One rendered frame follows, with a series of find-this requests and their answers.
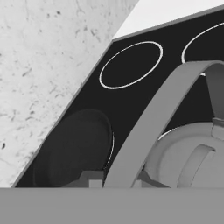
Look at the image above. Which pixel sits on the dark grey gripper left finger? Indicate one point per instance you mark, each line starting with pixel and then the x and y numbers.
pixel 87 177

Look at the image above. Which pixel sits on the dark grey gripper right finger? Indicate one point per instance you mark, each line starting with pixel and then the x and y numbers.
pixel 148 180

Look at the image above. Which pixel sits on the black round pan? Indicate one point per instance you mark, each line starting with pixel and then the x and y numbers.
pixel 73 140

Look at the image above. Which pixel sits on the black glass hob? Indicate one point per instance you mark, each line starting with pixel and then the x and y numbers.
pixel 131 64

